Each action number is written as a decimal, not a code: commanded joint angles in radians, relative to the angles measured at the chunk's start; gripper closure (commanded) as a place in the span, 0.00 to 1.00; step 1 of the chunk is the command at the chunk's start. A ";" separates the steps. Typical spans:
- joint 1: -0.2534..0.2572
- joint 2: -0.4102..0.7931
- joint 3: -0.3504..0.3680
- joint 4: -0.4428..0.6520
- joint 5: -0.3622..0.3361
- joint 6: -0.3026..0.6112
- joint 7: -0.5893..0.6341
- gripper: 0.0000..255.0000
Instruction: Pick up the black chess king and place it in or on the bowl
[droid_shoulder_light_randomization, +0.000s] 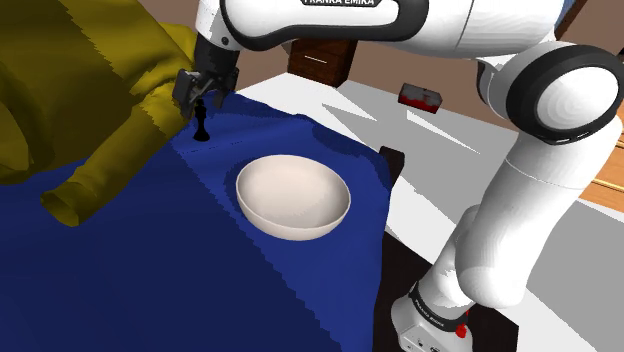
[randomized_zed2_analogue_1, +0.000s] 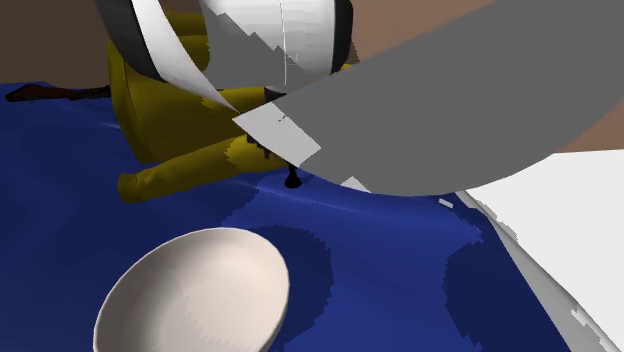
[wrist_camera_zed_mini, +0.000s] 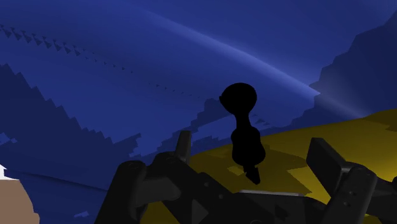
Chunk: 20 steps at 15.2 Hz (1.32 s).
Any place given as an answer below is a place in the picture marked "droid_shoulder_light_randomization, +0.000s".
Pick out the black chess piece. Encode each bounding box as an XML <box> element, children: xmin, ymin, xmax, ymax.
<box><xmin>192</xmin><ymin>98</ymin><xmax>212</xmax><ymax>144</ymax></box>

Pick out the dark robot stand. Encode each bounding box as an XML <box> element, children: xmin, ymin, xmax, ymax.
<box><xmin>371</xmin><ymin>145</ymin><xmax>521</xmax><ymax>352</ymax></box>

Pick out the red and grey box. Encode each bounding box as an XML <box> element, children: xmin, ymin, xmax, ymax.
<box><xmin>397</xmin><ymin>82</ymin><xmax>444</xmax><ymax>115</ymax></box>

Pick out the brown wooden cabinet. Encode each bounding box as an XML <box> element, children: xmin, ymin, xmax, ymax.
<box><xmin>286</xmin><ymin>37</ymin><xmax>359</xmax><ymax>89</ymax></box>

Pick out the bed with blue cover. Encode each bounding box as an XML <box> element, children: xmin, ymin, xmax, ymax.
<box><xmin>0</xmin><ymin>89</ymin><xmax>394</xmax><ymax>352</ymax></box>

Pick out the white bowl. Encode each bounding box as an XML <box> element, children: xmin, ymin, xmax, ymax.
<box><xmin>235</xmin><ymin>154</ymin><xmax>353</xmax><ymax>243</ymax></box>

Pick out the yellow blanket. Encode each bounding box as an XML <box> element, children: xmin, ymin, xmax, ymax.
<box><xmin>0</xmin><ymin>0</ymin><xmax>202</xmax><ymax>228</ymax></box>

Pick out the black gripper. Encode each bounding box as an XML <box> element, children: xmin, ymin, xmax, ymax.
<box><xmin>172</xmin><ymin>35</ymin><xmax>242</xmax><ymax>121</ymax></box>

